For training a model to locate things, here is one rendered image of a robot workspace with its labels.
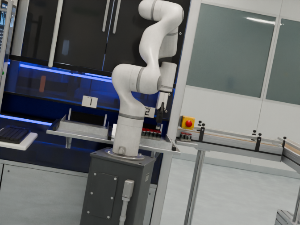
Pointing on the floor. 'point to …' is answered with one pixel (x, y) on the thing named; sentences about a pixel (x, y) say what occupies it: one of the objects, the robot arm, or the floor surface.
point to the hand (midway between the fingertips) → (159, 118)
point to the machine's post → (176, 108)
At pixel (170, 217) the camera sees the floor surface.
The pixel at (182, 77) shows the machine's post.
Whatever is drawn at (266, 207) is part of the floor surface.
